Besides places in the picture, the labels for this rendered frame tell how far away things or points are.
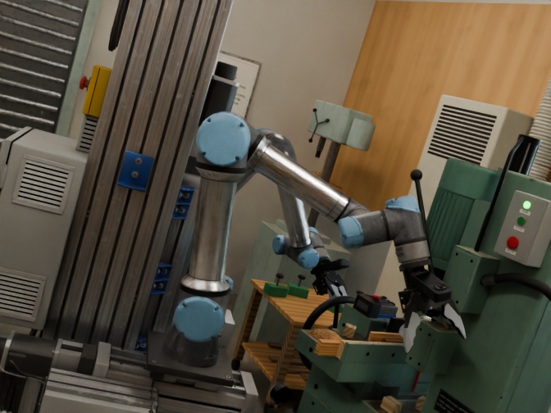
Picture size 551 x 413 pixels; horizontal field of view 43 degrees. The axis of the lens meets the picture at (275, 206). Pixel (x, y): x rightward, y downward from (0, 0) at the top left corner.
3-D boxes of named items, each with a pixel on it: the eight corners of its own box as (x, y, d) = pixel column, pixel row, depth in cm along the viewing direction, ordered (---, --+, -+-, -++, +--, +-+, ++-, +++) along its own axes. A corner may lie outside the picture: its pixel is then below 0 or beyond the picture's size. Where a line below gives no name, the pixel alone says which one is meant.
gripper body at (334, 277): (332, 297, 254) (321, 272, 262) (346, 283, 250) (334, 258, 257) (316, 296, 250) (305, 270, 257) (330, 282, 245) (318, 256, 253)
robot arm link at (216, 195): (225, 329, 175) (254, 114, 166) (220, 351, 160) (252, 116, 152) (177, 323, 175) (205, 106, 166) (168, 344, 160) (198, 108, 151)
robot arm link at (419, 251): (432, 238, 160) (401, 245, 158) (436, 258, 160) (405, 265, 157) (417, 242, 167) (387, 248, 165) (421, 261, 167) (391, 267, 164)
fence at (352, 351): (479, 364, 222) (484, 348, 222) (482, 366, 221) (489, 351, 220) (339, 360, 188) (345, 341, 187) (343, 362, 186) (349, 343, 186)
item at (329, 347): (462, 358, 223) (466, 347, 223) (466, 360, 222) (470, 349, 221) (313, 351, 187) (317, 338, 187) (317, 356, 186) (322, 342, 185)
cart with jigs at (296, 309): (321, 375, 420) (353, 277, 410) (369, 426, 370) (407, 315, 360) (223, 365, 391) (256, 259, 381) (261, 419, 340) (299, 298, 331)
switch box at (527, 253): (507, 254, 174) (529, 193, 171) (540, 268, 166) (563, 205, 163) (492, 251, 170) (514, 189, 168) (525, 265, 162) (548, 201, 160)
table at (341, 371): (412, 341, 247) (417, 325, 246) (476, 383, 222) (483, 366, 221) (275, 333, 212) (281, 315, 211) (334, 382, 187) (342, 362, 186)
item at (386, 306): (375, 306, 230) (380, 291, 229) (397, 320, 221) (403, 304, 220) (346, 303, 222) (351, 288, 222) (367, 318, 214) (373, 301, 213)
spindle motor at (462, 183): (440, 259, 216) (474, 163, 211) (484, 280, 202) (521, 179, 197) (401, 252, 205) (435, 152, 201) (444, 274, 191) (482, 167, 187)
